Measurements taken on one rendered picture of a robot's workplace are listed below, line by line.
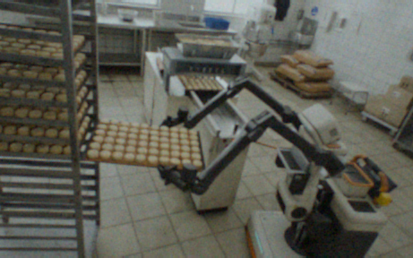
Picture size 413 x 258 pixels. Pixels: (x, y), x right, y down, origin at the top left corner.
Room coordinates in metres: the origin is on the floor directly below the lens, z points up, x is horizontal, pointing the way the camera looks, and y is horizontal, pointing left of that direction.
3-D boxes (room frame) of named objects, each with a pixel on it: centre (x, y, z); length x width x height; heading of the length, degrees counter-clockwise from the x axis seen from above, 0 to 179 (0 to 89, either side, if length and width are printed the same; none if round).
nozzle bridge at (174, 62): (2.72, 0.11, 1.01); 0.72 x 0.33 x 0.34; 113
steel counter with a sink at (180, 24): (5.20, 1.34, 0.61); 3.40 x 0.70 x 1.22; 119
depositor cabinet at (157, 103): (3.16, 0.30, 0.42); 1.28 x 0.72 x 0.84; 23
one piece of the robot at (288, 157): (1.51, -0.58, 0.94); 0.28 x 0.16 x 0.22; 11
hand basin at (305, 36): (6.82, -1.77, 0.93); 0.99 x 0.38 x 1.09; 29
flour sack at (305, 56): (5.87, -1.83, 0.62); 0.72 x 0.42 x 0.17; 35
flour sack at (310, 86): (5.66, -1.95, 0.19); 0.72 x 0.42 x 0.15; 123
